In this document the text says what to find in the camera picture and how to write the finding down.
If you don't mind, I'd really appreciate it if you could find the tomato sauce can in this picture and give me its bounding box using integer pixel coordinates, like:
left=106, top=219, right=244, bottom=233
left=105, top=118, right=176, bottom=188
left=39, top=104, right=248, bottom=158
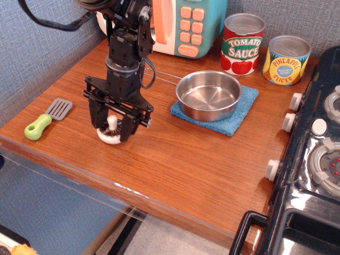
left=220, top=13, right=266, bottom=76

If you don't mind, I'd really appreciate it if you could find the steel pot with wire handle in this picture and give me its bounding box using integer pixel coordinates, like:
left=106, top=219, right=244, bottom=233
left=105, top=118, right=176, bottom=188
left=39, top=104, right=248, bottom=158
left=156, top=70, right=243, bottom=122

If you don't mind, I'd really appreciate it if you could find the grey stove knob upper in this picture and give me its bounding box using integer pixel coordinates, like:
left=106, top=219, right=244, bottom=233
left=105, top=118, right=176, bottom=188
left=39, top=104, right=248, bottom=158
left=289, top=93, right=303, bottom=112

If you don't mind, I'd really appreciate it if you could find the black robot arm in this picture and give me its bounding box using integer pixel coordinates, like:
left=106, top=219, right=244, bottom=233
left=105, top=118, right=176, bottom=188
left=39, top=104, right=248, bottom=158
left=77, top=1, right=155, bottom=143

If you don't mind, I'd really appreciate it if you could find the pineapple slices can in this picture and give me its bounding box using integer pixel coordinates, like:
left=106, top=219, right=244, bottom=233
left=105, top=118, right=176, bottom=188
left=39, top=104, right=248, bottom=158
left=262, top=35, right=312, bottom=86

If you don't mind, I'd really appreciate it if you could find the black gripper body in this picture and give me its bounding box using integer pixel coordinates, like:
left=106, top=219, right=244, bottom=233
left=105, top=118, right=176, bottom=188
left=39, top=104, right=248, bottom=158
left=84, top=63, right=154, bottom=127

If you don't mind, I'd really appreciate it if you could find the black toy stove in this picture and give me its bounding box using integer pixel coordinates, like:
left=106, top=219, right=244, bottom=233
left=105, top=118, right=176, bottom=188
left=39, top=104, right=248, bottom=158
left=229, top=46, right=339, bottom=254

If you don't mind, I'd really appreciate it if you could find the orange furry object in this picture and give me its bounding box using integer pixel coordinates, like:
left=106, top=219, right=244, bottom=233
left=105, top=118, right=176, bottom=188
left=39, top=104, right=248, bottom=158
left=1, top=244, right=38, bottom=255

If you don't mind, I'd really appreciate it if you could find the blue cloth mat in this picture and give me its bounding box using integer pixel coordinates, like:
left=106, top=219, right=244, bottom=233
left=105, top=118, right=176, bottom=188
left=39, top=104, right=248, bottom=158
left=171, top=86, right=259, bottom=136

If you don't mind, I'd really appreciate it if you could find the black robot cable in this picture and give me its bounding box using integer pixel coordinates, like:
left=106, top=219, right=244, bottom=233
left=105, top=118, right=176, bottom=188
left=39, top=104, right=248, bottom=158
left=17, top=0, right=96, bottom=32

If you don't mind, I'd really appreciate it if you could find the grey stove knob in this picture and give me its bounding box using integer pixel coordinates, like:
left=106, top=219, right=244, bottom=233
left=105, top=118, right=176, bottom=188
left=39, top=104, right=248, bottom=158
left=282, top=113, right=296, bottom=133
left=289, top=93, right=303, bottom=112
left=265, top=159, right=281, bottom=182

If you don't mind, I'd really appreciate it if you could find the grey stove knob lower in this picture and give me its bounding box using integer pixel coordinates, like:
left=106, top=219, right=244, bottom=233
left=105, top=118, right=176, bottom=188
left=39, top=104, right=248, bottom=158
left=265, top=159, right=281, bottom=182

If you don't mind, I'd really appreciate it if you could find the white toy mushroom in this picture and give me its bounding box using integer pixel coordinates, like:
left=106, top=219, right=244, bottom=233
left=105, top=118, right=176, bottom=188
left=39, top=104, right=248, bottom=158
left=97, top=115, right=122, bottom=145

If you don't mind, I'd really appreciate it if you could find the grey stove knob middle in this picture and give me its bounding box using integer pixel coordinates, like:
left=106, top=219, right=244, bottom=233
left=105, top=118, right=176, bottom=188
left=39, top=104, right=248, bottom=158
left=282, top=113, right=296, bottom=133

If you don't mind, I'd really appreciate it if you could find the green handled grey spatula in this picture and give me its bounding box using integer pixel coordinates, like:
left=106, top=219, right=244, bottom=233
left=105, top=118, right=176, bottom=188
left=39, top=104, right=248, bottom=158
left=24, top=98, right=73, bottom=141

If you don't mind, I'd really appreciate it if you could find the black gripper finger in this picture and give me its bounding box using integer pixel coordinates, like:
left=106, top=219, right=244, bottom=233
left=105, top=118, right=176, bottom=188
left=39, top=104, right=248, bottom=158
left=120, top=114, right=139, bottom=142
left=89, top=96, right=108, bottom=129

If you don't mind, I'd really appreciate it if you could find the toy microwave teal and white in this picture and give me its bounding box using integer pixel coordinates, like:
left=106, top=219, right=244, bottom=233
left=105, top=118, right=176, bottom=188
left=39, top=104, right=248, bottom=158
left=95, top=0, right=228, bottom=60

